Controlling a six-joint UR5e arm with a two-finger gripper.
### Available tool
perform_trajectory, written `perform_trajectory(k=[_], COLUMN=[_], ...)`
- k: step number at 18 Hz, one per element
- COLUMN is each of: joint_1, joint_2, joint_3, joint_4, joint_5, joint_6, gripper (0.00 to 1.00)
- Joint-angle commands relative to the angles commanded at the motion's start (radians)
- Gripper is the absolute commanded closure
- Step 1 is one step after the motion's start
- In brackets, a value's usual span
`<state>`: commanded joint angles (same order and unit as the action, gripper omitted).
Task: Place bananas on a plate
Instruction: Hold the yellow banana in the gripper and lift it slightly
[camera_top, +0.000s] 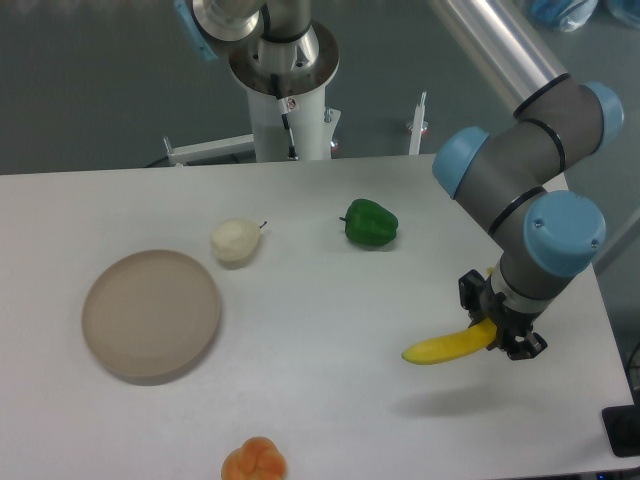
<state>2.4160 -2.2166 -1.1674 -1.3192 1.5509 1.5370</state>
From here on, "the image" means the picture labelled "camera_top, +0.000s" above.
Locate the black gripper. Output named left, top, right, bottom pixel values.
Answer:
left=458, top=270, right=548, bottom=361

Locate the yellow banana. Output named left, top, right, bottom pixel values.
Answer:
left=401, top=267, right=497, bottom=366

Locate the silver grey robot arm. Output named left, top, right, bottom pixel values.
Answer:
left=176, top=1, right=624, bottom=365

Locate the beige round plate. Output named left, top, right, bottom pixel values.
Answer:
left=81, top=250, right=222, bottom=385

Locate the black device at table edge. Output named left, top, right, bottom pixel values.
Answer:
left=601, top=405, right=639, bottom=458

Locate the green bell pepper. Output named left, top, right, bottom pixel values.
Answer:
left=340, top=198, right=399, bottom=247

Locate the white pear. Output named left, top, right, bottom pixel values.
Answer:
left=210, top=218, right=268, bottom=269

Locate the orange bread roll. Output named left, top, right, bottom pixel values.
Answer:
left=220, top=437, right=287, bottom=480

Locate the blue plastic bag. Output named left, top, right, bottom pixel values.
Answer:
left=528, top=0, right=598, bottom=33

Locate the white bracket with red knob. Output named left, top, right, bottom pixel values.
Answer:
left=406, top=91, right=428, bottom=155

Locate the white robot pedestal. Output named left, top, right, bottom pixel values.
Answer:
left=164, top=86, right=341, bottom=166

